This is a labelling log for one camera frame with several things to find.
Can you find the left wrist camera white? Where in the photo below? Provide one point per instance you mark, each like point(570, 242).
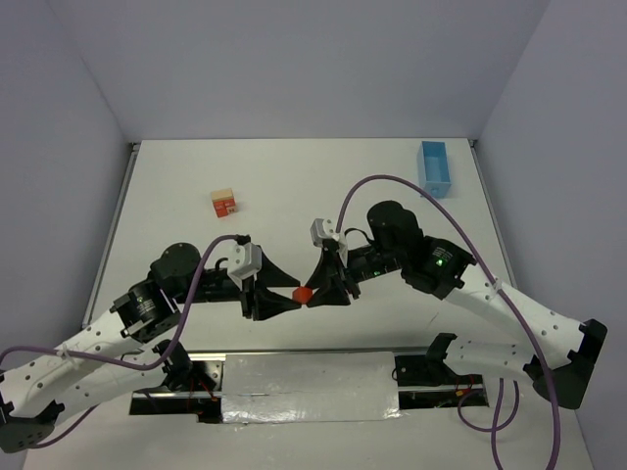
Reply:
point(243, 262)

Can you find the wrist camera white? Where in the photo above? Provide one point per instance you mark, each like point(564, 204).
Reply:
point(243, 262)
point(323, 229)

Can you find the natural wood block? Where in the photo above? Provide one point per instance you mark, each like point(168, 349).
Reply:
point(223, 194)

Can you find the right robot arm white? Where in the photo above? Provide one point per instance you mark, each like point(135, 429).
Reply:
point(555, 354)

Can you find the silver foil tape sheet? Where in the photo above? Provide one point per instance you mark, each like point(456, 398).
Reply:
point(309, 387)

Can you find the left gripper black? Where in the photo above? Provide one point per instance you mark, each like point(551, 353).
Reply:
point(248, 295)

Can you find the red house-shaped block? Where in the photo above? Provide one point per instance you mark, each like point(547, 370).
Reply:
point(302, 295)

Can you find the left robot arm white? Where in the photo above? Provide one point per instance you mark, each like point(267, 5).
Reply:
point(136, 345)

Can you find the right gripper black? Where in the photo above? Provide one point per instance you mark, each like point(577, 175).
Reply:
point(341, 274)

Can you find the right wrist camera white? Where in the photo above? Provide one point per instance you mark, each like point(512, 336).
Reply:
point(323, 229)

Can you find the blue plastic box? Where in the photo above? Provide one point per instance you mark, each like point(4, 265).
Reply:
point(433, 169)

